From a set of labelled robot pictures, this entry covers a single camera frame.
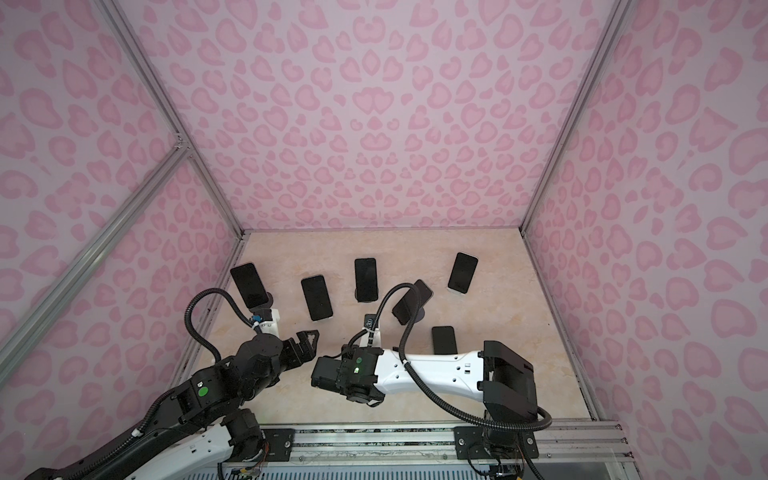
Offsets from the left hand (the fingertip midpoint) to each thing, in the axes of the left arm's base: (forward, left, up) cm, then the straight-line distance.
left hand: (310, 334), depth 73 cm
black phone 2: (+18, +3, -11) cm, 21 cm away
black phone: (+21, +24, -9) cm, 33 cm away
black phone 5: (+6, -36, -19) cm, 41 cm away
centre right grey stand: (+14, -29, -18) cm, 36 cm away
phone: (+15, -24, -14) cm, 32 cm away
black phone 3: (+23, -12, -10) cm, 27 cm away
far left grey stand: (+19, +23, -20) cm, 36 cm away
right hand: (-3, -14, -7) cm, 16 cm away
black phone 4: (+24, -43, -9) cm, 50 cm away
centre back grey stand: (+20, -8, -16) cm, 27 cm away
